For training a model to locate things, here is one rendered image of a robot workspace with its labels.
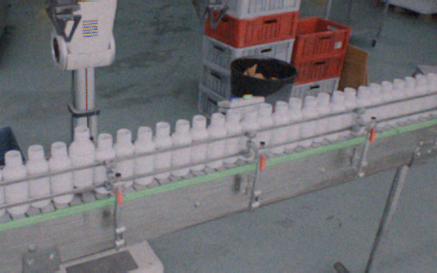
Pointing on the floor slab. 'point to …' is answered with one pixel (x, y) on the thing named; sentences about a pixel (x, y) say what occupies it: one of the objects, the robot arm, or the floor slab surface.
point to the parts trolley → (358, 22)
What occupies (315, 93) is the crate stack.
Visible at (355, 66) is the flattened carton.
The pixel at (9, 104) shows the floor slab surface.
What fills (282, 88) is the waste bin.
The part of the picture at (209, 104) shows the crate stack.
